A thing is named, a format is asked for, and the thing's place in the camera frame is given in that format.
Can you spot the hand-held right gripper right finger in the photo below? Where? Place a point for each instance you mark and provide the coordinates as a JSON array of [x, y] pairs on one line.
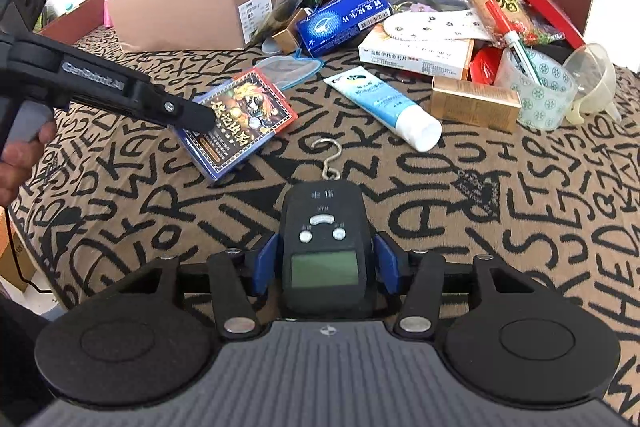
[[384, 257]]

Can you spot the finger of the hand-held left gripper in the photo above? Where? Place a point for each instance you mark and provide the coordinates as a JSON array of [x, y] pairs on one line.
[[195, 117]]

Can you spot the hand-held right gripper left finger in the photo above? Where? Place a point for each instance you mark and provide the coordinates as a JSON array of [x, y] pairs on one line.
[[265, 264]]

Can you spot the colourful playing card box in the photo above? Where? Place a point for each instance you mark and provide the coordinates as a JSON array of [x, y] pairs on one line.
[[250, 102]]

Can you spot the black digital scale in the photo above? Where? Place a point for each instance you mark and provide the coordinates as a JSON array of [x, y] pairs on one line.
[[325, 217]]

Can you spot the clear plastic bag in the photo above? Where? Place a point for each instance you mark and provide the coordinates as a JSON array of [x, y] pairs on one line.
[[290, 2]]

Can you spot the blue medicine box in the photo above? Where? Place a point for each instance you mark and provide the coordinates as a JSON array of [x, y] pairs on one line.
[[340, 19]]

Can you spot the person's left hand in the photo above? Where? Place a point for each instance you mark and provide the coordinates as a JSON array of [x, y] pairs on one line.
[[17, 167]]

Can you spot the brown wooden crate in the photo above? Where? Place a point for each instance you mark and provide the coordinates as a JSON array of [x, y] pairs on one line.
[[70, 19]]

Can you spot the blue edged mesh pouch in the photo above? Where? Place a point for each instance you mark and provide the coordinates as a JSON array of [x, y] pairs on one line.
[[287, 72]]

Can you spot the small gold box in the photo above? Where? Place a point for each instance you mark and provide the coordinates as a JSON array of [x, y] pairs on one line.
[[287, 37]]

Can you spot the white and blue tube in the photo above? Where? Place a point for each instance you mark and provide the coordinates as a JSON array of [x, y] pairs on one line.
[[380, 102]]

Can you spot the small cardboard box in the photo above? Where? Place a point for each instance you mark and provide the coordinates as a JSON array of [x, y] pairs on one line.
[[12, 262]]

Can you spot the white medicine box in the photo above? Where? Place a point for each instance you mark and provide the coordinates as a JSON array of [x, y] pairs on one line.
[[415, 57]]

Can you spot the red packet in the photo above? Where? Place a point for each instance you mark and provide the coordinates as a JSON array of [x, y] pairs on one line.
[[482, 64]]

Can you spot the clear tape roll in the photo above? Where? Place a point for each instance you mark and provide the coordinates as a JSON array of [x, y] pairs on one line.
[[550, 92]]

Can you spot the white insole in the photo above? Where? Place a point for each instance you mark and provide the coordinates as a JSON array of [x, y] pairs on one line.
[[435, 24]]

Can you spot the white glue tube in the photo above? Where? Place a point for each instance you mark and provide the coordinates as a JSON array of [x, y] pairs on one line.
[[522, 57]]

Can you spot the clear plastic funnel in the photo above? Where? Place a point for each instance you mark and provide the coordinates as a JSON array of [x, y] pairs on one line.
[[595, 77]]

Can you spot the red box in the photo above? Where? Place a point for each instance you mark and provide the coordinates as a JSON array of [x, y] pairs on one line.
[[542, 2]]

